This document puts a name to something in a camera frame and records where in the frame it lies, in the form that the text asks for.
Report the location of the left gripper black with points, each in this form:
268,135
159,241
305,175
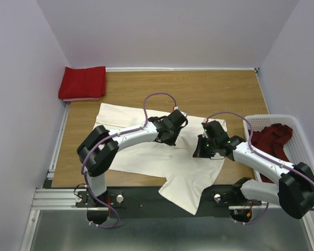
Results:
172,142

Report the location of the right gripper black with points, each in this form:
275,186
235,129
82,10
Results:
199,151

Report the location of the white t-shirt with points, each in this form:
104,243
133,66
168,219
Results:
186,176

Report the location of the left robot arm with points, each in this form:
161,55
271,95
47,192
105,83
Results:
99,149

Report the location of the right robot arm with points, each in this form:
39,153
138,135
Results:
291,187

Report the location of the dark red t-shirt in basket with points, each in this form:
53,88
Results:
272,139

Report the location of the white rear table edge strip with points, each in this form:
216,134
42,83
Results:
168,69

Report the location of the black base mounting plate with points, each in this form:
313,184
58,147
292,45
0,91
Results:
218,201

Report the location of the folded red t-shirt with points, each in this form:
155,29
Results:
83,83

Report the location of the white plastic laundry basket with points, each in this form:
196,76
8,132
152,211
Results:
297,149

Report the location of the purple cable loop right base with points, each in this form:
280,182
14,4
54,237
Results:
251,221

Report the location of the aluminium rail left side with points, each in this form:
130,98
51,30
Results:
53,163

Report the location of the aluminium front frame rail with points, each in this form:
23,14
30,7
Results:
53,199

